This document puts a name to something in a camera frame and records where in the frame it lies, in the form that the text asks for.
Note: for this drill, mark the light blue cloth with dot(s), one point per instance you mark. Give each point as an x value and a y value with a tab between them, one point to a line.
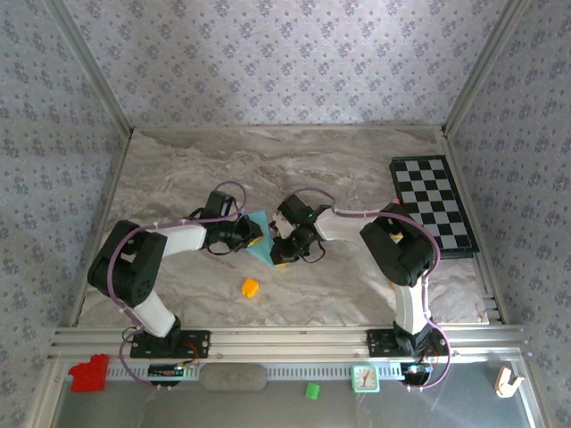
264	252

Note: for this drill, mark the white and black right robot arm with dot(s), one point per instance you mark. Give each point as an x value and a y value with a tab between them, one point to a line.
397	254

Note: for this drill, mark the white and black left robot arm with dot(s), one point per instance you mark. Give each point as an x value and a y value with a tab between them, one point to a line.
138	267

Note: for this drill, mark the orange toy block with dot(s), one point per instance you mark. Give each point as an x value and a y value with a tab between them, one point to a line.
250	288

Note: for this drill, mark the grey oval stone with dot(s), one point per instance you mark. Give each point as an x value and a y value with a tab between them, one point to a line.
233	377

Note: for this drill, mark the green toy block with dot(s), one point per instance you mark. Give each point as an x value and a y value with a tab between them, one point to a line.
313	391

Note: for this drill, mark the black and grey chessboard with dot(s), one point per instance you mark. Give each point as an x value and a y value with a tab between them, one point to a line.
428	183

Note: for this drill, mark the small teal clock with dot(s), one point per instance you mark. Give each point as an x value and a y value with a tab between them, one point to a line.
366	379

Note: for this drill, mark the red toy brick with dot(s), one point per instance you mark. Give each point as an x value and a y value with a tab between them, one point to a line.
89	374

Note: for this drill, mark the wooden hook piece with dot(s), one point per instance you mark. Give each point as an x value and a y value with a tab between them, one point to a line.
506	383

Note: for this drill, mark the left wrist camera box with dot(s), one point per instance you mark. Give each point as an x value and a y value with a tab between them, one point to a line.
219	204

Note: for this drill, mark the aluminium mounting rail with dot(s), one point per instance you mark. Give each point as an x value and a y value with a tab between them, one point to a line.
285	343

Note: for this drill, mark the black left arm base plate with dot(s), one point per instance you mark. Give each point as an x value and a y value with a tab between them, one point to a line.
196	344

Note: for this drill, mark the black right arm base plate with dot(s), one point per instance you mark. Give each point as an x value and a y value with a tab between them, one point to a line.
379	343

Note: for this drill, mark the aluminium frame post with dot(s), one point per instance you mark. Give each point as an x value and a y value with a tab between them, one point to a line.
91	67
481	67

